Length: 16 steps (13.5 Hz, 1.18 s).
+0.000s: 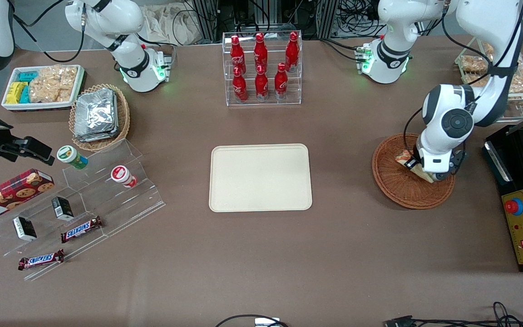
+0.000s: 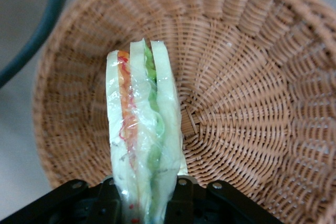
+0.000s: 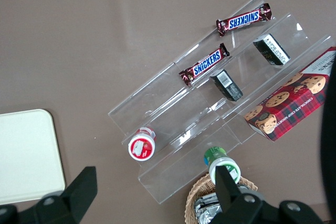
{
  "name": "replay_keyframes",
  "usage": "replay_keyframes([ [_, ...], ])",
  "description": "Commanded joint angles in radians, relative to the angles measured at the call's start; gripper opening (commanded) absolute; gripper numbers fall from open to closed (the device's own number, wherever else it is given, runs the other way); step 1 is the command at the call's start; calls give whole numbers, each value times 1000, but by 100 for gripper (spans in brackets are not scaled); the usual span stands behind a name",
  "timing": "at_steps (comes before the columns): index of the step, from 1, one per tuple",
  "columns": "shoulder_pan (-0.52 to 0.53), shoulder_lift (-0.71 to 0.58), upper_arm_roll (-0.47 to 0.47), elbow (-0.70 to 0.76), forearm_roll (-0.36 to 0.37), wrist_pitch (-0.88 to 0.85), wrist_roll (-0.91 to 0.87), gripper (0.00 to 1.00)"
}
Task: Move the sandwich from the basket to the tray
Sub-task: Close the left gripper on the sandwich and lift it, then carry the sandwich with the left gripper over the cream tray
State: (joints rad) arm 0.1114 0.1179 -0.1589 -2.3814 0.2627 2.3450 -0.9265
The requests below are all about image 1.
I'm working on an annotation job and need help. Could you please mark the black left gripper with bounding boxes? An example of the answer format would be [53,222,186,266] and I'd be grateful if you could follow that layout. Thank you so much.
[405,151,468,177]

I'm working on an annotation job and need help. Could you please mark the triangle sandwich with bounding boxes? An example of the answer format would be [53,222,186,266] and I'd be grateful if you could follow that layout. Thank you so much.
[395,151,435,183]

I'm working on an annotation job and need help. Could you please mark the round brown wicker basket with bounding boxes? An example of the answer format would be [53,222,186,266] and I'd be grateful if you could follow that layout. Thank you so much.
[372,132,456,210]

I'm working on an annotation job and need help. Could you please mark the white rectangular snack tray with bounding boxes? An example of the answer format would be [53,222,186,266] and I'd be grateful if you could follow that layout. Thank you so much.
[1,64,86,112]

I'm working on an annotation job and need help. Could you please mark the oval tan wicker basket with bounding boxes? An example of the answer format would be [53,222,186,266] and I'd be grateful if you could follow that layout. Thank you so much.
[69,83,131,152]

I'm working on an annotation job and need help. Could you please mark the beige plastic tray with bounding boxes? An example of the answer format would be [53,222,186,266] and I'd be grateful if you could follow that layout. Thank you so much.
[209,144,313,213]

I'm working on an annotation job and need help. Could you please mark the red tartan cookie box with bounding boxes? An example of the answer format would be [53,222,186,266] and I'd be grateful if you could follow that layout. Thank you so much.
[0,168,55,224]

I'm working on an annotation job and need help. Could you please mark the green lidded snack cup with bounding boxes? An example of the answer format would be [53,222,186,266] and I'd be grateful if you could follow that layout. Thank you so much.
[56,145,89,170]

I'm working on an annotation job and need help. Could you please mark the yellow snack pack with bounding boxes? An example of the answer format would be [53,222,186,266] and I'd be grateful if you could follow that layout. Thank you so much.
[6,81,29,104]

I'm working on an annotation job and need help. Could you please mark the small black box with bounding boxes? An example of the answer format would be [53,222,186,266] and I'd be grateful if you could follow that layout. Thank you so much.
[51,196,75,222]
[12,216,38,242]

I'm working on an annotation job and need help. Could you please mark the clear bag of rice crackers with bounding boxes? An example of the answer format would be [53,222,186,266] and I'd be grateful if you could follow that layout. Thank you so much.
[28,64,79,103]

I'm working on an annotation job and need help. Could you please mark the silver foil packet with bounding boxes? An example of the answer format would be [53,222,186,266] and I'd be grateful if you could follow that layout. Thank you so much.
[74,88,118,135]
[73,127,119,143]

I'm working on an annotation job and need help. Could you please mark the black control box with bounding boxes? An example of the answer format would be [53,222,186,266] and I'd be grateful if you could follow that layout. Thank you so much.
[483,124,523,273]

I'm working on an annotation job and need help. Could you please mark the brown Snickers bar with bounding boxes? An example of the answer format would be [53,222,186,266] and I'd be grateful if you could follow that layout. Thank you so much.
[60,215,104,244]
[17,248,65,272]

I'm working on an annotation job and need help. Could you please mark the red lidded snack cup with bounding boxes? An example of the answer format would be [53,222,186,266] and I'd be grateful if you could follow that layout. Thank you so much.
[110,165,138,189]

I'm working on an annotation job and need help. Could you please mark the red emergency stop button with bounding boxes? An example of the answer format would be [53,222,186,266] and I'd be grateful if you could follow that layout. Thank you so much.
[504,198,523,217]

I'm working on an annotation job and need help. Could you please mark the clear acrylic stepped display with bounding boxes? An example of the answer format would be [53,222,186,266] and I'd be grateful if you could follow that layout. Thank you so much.
[0,138,167,282]

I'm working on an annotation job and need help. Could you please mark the red cola bottle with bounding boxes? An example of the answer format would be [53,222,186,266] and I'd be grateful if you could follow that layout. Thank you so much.
[253,32,269,73]
[230,35,247,76]
[285,31,300,73]
[274,62,289,100]
[254,64,270,102]
[232,66,249,103]

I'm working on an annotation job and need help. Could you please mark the clear acrylic bottle rack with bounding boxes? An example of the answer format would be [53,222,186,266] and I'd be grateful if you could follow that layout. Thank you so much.
[222,30,303,108]

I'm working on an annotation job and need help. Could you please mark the beige crumpled cloth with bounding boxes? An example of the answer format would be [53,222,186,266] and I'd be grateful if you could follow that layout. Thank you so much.
[140,4,201,46]

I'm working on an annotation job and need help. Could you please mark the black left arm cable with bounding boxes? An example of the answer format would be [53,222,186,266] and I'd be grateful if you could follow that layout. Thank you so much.
[403,0,523,160]

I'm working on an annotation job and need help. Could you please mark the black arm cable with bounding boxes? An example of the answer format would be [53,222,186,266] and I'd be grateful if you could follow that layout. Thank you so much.
[403,0,523,160]
[13,0,85,64]

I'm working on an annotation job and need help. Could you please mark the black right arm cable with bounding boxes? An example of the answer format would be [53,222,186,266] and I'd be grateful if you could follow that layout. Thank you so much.
[13,0,85,64]

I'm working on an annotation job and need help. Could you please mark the black cable connector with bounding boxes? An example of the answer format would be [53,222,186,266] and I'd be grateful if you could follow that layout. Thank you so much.
[384,315,417,327]

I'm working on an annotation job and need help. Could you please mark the tangled black cables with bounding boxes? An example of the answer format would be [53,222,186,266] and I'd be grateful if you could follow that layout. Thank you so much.
[415,301,523,327]

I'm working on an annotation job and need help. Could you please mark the black cable with white plug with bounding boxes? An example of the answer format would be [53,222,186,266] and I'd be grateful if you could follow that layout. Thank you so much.
[215,314,290,327]

